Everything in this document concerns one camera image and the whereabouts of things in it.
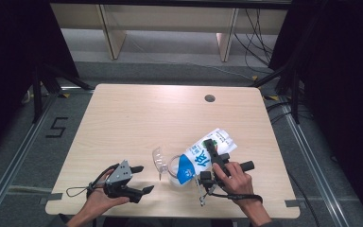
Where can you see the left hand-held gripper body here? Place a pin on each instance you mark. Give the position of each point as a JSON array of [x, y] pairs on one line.
[[119, 177]]

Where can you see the black metal stand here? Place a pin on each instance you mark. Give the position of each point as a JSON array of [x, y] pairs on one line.
[[295, 94], [37, 94]]

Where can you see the black curtain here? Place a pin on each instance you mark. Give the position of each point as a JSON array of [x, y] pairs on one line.
[[343, 63], [6, 47]]

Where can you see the grey tape strip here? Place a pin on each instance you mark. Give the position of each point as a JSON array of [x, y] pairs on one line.
[[293, 203], [53, 197]]

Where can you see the person's right hand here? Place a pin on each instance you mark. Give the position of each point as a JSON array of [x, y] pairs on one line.
[[238, 186]]

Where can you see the clear plastic cup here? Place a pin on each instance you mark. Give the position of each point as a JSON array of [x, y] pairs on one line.
[[172, 170]]

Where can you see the person's left hand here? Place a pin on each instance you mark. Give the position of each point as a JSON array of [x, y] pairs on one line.
[[97, 198]]

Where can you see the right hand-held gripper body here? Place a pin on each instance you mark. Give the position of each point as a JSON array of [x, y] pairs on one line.
[[206, 179]]

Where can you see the metal floor rail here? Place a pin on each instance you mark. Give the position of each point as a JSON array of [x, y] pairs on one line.
[[23, 148], [309, 157]]

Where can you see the white blue milk pouch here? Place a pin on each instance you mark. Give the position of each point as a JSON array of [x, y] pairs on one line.
[[223, 138]]

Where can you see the light wooden desk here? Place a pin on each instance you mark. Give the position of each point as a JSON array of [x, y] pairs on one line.
[[170, 19]]

